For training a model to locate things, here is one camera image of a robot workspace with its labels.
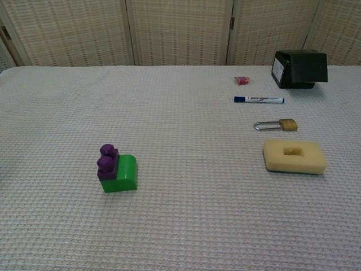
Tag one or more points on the blue whiteboard marker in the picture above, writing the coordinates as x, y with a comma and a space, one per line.
259, 99

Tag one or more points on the white woven tablecloth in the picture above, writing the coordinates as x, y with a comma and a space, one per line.
180, 197

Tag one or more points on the purple toy block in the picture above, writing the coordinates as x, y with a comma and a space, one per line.
106, 169

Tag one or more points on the green toy block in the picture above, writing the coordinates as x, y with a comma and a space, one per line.
127, 172

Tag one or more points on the metal screen hinge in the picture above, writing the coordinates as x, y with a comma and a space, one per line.
232, 23

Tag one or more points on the black cardboard box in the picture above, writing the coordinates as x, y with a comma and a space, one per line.
307, 67

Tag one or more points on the yellow sponge with hole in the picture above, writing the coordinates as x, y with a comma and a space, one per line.
307, 161

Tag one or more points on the woven folding screen panel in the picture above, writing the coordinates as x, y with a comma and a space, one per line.
5, 57
341, 28
268, 28
70, 31
180, 31

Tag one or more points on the red rubber bands bundle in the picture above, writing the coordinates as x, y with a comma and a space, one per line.
241, 80

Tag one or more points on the brass padlock long shackle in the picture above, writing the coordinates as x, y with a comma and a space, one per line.
288, 124

